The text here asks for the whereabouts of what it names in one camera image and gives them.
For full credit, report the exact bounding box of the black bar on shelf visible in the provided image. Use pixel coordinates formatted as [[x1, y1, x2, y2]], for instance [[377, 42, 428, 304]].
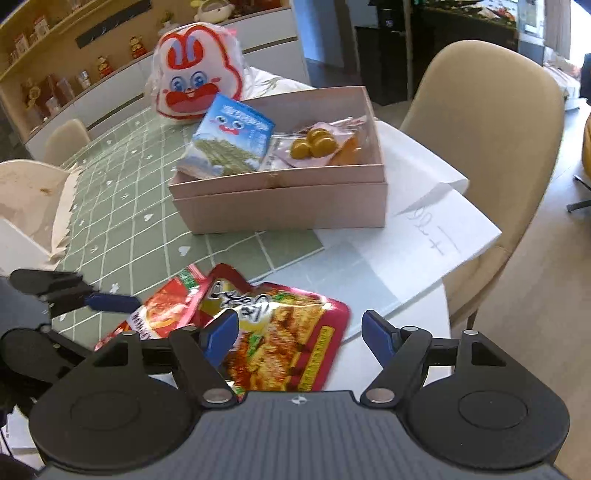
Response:
[[75, 0, 153, 48]]

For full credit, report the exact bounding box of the black floor-standing appliance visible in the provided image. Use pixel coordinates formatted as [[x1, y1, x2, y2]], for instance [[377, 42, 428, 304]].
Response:
[[369, 0, 411, 104]]

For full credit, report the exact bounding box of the pink cardboard box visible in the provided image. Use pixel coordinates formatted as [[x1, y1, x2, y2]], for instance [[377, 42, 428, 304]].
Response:
[[167, 85, 389, 235]]

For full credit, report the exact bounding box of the light patterned sofa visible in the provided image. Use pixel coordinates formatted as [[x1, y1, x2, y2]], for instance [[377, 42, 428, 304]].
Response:
[[545, 60, 591, 112]]

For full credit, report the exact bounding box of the white low cabinet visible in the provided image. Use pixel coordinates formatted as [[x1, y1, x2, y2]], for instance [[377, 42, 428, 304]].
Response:
[[25, 37, 310, 148]]

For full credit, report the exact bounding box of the clear bread packet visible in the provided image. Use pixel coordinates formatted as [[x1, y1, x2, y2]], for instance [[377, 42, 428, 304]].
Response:
[[330, 131, 363, 166]]

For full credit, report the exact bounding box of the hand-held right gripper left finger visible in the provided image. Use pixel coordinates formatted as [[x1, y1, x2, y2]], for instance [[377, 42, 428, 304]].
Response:
[[95, 308, 239, 407]]

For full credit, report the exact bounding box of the rabbit face plastic bag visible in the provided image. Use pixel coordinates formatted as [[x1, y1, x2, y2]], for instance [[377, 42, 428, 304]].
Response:
[[147, 23, 245, 125]]

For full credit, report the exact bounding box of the green olives packet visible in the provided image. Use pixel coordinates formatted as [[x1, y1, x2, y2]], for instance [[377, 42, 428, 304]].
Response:
[[272, 121, 352, 169]]

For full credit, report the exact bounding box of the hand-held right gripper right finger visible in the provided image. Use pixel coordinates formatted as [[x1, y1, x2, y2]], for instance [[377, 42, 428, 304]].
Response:
[[360, 310, 509, 404]]

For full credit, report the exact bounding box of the green checkered tablecloth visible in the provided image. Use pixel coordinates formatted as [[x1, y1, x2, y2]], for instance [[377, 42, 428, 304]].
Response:
[[46, 104, 328, 333]]

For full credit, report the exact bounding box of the beige dining chair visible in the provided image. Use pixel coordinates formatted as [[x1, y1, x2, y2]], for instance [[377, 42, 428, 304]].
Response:
[[44, 119, 92, 168], [399, 41, 566, 328]]

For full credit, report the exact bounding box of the blue snack packet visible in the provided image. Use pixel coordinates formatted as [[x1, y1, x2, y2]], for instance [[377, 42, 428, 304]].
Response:
[[178, 92, 276, 178]]

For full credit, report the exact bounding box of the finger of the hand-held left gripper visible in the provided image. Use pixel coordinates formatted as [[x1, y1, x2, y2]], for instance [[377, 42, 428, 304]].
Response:
[[10, 270, 141, 317]]

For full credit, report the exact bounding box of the red snack packet orange print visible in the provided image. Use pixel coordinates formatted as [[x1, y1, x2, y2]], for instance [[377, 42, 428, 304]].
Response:
[[93, 267, 213, 352]]

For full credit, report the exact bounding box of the red snack packet black print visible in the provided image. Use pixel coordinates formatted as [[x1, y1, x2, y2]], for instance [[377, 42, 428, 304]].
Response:
[[198, 264, 350, 393]]

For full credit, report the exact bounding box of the white leaf print cloth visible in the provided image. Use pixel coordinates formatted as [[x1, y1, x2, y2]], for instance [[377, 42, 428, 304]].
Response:
[[240, 65, 317, 100]]

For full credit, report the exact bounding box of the white paper sheet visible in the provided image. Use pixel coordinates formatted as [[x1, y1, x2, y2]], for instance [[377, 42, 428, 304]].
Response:
[[316, 119, 504, 342]]

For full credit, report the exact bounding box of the black cabinet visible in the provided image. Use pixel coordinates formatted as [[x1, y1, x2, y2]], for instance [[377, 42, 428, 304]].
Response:
[[416, 4, 518, 102]]

